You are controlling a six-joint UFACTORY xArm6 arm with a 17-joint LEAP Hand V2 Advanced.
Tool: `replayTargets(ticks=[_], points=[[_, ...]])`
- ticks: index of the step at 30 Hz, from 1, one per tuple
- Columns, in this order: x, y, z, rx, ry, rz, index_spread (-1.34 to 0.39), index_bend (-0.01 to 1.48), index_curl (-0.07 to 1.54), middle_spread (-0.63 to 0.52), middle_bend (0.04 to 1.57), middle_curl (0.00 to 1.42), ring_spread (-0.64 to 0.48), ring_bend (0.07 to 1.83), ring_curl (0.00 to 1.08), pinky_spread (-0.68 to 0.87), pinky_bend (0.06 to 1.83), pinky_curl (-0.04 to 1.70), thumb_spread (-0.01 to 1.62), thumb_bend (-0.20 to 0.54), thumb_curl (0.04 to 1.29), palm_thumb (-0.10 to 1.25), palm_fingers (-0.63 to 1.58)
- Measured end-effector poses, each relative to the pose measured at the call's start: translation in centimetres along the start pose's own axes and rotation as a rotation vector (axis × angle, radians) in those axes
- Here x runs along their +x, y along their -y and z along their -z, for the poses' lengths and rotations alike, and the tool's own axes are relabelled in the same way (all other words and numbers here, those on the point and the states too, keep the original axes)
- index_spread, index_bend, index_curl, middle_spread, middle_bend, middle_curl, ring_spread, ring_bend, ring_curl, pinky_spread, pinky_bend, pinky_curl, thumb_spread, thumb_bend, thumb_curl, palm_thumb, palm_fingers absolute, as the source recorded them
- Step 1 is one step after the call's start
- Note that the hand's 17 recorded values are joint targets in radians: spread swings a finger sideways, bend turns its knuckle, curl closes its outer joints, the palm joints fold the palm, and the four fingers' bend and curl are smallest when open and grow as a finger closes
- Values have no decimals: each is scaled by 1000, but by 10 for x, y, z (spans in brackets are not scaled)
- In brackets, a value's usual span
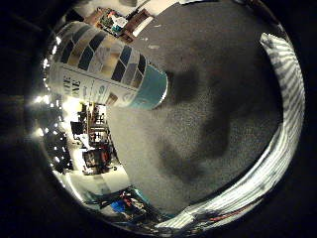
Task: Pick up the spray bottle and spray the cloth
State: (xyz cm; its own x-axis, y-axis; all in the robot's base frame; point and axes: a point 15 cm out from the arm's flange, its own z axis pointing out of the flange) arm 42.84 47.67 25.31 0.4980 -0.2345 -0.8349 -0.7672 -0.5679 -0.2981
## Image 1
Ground white striped cloth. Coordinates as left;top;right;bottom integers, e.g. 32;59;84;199
154;32;306;231

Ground brown wooden shelf with items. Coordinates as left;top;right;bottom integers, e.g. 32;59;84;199
83;6;156;44

